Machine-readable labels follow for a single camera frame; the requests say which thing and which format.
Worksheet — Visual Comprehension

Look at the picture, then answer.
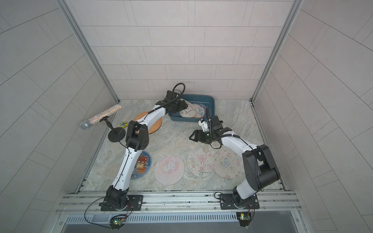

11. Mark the white alpaca coaster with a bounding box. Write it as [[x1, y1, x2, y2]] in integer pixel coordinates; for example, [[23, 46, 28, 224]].
[[179, 100, 197, 118]]

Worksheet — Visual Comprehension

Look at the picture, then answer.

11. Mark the teal plastic storage box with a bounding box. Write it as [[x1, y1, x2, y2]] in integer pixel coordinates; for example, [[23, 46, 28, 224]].
[[168, 94, 215, 122]]

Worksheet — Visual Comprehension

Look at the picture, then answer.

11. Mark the white butterfly bow coaster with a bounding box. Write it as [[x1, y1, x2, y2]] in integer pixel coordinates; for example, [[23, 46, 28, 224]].
[[186, 148, 215, 177]]

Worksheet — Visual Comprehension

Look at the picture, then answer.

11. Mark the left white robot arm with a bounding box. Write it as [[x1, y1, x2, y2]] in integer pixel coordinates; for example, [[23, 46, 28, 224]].
[[99, 90, 187, 211]]

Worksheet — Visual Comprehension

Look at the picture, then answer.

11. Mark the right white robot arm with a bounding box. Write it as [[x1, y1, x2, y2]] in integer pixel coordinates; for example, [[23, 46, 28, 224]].
[[189, 116, 280, 209]]

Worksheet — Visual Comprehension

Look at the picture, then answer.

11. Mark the orange round coaster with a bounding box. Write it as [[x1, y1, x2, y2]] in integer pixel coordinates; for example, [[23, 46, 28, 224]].
[[133, 111, 163, 135]]

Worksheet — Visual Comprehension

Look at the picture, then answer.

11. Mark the white blue butterfly coaster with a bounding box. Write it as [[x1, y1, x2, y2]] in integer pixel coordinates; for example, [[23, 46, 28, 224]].
[[213, 150, 241, 180]]

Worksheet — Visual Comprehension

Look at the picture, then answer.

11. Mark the yellow wooden toy block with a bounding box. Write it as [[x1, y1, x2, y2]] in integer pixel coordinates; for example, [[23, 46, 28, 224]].
[[119, 121, 128, 128]]

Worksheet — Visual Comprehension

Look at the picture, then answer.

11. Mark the pink unicorn coaster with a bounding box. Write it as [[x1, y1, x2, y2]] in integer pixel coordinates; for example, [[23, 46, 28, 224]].
[[154, 155, 185, 186]]

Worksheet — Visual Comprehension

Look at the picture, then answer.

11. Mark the blue cartoon characters coaster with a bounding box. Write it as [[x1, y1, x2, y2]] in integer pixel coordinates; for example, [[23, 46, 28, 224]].
[[131, 150, 152, 180]]

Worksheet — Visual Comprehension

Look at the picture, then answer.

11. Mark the glitter microphone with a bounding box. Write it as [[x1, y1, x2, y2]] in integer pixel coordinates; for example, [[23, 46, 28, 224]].
[[80, 104, 121, 130]]

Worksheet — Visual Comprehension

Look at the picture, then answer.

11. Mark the right small circuit board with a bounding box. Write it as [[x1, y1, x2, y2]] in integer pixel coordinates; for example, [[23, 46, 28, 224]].
[[236, 212, 253, 227]]

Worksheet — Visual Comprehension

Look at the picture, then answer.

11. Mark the small circuit board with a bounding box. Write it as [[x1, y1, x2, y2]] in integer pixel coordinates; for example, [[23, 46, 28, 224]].
[[109, 214, 128, 231], [236, 212, 253, 227]]

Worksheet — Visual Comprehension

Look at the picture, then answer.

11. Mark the left small circuit board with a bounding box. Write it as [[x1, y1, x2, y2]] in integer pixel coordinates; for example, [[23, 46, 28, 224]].
[[109, 214, 128, 231]]

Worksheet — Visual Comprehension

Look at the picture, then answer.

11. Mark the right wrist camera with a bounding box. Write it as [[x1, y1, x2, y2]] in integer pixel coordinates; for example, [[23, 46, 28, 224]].
[[198, 118, 210, 132]]

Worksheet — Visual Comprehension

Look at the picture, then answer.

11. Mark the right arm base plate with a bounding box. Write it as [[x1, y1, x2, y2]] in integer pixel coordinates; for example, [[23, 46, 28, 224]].
[[216, 193, 260, 210]]

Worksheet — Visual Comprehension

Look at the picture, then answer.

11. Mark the aluminium frame rail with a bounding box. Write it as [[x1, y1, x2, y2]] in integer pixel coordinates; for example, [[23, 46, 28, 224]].
[[49, 190, 310, 233]]

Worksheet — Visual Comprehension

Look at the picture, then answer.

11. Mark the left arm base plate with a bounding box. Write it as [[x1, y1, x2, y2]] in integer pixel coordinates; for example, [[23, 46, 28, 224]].
[[99, 195, 144, 211]]

